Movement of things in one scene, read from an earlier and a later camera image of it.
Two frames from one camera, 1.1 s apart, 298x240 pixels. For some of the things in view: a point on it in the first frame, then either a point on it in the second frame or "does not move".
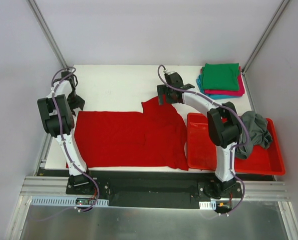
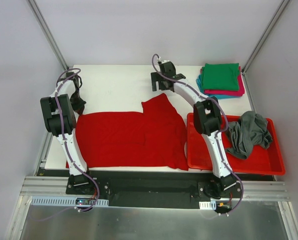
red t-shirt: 154,138 does not move
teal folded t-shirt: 200,84 does not move
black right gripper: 165,92 -> 155,81
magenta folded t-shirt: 240,92 does not move
